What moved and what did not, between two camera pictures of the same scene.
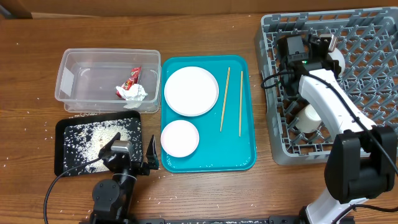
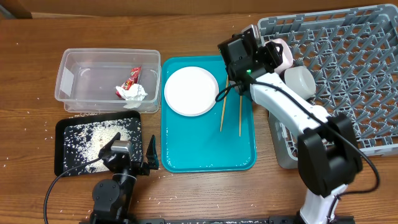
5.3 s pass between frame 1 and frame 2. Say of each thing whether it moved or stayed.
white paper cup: moved
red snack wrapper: stayed
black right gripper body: moved
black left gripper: stayed
